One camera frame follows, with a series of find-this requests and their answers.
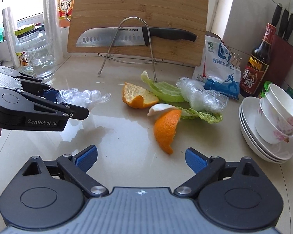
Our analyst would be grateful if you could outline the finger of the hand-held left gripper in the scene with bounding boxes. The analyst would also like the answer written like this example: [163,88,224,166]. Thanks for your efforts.
[15,73,61,103]
[19,90,89,120]

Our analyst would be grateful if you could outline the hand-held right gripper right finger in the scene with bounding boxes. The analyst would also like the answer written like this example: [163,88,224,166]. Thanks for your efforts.
[173,147,262,197]

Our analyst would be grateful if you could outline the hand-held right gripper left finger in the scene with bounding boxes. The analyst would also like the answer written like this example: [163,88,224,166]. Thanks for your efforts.
[22,145,108,198]

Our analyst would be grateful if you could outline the clear plastic wrap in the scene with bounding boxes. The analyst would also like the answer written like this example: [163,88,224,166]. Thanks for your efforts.
[176,77,229,114]
[57,88,111,108]

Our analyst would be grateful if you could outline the clear glass mug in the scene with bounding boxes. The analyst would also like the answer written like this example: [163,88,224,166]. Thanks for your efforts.
[26,43,55,80]

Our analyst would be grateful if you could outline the large orange peel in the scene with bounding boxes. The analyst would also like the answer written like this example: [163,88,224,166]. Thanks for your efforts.
[153,109,182,155]

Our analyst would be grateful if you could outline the thin green cabbage strip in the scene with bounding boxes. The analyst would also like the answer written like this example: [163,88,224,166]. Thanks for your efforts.
[178,107,223,125]

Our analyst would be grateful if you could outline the glass jar with label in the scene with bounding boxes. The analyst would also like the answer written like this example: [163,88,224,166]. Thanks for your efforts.
[14,24,46,76]

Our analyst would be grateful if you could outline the curled orange peel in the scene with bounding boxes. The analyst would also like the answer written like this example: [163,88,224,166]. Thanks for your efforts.
[122,82,160,109]

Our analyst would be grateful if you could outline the white plate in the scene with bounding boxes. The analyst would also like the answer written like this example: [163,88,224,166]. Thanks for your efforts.
[242,96,293,158]
[239,107,293,164]
[240,102,293,161]

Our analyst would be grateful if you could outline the white plastic cup stack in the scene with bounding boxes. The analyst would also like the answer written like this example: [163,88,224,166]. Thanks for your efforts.
[2,6,20,69]

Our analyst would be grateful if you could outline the pale green cabbage piece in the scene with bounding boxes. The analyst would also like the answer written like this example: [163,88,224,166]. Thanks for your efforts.
[141,71,186,103]

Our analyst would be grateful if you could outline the white floral bowl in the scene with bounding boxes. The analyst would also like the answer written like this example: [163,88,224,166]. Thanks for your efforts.
[269,83,293,129]
[264,92,293,136]
[255,99,293,145]

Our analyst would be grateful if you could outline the clear plastic cup stack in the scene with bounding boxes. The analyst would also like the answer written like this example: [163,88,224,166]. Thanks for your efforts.
[43,0,64,65]

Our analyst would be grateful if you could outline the orange cooking wine bottle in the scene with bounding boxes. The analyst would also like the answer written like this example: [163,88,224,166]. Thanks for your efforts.
[58,0,77,27]

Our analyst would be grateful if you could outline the white and blue salt bag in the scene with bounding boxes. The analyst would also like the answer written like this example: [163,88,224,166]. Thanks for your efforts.
[192,30,241,100]

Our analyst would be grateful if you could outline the green-lid jar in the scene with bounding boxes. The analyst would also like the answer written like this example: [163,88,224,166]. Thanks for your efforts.
[257,81,271,99]

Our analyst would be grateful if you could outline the dark vinegar bottle red label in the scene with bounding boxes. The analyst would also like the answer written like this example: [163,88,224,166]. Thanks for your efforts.
[240,23,277,98]

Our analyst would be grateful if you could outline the binder clips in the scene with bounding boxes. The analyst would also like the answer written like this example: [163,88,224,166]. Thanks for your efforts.
[228,51,242,69]

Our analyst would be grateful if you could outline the bamboo cutting board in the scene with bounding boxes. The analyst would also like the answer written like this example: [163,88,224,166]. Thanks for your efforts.
[67,0,209,67]

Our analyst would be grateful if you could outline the dark red knife block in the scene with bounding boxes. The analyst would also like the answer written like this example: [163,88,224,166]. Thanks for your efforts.
[269,33,293,88]

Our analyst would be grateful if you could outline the black-handled kitchen knife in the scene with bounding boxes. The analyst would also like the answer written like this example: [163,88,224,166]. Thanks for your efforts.
[76,26,197,48]

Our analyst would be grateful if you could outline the steel wire hook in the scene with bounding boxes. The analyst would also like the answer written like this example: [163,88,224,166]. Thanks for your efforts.
[65,0,76,21]

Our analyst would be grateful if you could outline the steel wire board rack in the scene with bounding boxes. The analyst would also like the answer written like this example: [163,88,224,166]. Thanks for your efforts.
[97,17,193,83]

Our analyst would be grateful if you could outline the black knife handle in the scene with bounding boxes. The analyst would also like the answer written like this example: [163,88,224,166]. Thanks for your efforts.
[283,13,293,42]
[271,3,283,27]
[278,8,290,38]

